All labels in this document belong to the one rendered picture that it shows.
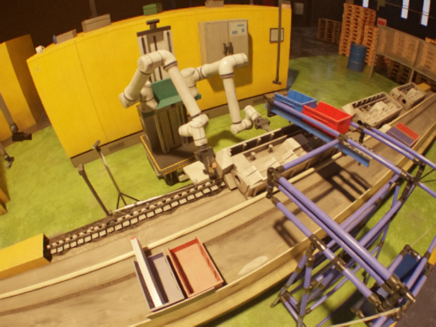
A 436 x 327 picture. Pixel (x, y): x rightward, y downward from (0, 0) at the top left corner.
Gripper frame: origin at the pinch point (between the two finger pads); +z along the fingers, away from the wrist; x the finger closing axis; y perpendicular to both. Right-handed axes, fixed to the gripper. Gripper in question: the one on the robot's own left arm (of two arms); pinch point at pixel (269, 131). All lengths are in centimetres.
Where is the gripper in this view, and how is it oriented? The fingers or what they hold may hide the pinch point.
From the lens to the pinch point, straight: 185.1
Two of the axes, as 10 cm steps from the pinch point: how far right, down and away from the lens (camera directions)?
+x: 8.8, -3.5, 3.1
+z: 4.7, 6.9, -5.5
